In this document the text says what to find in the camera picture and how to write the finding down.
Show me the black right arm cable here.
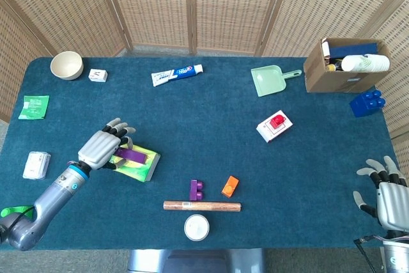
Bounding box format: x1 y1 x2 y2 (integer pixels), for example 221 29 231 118
353 235 387 273

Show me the small white box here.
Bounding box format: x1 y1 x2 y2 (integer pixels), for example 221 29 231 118
88 68 109 83

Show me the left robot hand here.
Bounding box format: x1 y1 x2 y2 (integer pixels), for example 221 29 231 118
77 117 137 171

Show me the dark bottle yellow cap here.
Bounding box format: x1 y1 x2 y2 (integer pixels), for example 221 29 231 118
325 58 344 72

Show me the woven folding screen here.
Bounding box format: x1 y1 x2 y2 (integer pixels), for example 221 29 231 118
0 0 409 175

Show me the green tissue pack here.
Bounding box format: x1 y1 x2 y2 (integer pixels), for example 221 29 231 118
108 144 161 183

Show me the stack of paper cups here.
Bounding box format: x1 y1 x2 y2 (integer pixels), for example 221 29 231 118
341 53 391 73

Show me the blue white toothpaste tube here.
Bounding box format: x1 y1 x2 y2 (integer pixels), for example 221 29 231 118
151 63 204 88

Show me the beige bowl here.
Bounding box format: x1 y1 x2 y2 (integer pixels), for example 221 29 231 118
50 51 84 81

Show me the white blister package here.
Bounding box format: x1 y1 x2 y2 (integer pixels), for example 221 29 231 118
22 151 52 180

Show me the blue lego block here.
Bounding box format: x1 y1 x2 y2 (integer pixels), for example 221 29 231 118
349 90 387 118

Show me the pale green dustpan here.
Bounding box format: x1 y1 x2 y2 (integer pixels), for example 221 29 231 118
250 65 303 98

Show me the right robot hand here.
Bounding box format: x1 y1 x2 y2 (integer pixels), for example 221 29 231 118
353 155 409 232

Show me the bright green plastic object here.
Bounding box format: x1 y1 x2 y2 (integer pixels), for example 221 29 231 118
0 205 35 219

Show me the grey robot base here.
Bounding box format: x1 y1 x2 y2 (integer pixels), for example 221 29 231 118
127 249 266 273

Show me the cardboard box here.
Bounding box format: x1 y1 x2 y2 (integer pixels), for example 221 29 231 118
303 37 393 94

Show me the small purple lego block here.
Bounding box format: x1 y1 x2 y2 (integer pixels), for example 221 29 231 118
189 179 205 202

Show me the blue carpet table cover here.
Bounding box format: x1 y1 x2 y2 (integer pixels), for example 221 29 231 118
0 56 404 251

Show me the white and red carton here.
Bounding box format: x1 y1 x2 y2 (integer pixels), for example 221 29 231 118
256 109 293 143

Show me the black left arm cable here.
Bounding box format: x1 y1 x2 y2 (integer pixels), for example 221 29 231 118
4 205 36 238

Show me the green sachet packet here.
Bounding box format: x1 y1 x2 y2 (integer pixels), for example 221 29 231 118
18 95 50 120

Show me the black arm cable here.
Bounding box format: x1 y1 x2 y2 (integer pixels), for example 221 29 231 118
4 205 36 238
353 235 387 273

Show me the long purple block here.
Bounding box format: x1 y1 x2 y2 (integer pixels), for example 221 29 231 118
113 146 148 164

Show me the orange block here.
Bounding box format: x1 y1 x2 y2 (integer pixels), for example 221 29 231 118
220 175 240 198

